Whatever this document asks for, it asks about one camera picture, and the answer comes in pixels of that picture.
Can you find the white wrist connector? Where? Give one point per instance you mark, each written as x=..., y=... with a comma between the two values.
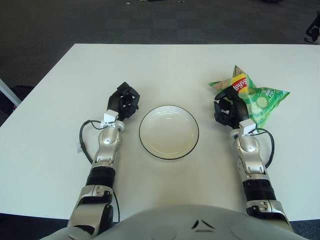
x=247, y=126
x=110, y=117

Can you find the white left wrist connector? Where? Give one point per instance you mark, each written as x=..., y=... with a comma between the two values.
x=110, y=117

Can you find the white right wrist connector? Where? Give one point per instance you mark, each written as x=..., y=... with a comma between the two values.
x=247, y=126

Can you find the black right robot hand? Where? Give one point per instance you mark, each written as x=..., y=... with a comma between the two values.
x=240, y=107

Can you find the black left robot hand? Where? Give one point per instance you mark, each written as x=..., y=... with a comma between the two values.
x=113, y=102

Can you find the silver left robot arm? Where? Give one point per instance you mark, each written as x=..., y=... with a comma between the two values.
x=107, y=140

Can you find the green chips bag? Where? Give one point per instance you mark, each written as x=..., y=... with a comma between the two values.
x=265, y=100

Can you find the grey robot torso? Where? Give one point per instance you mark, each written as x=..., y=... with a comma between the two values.
x=160, y=225

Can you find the black office chair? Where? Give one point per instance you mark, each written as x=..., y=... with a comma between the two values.
x=311, y=27

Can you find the white plate black rim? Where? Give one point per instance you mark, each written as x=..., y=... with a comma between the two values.
x=170, y=135

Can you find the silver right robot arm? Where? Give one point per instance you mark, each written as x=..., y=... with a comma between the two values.
x=247, y=146

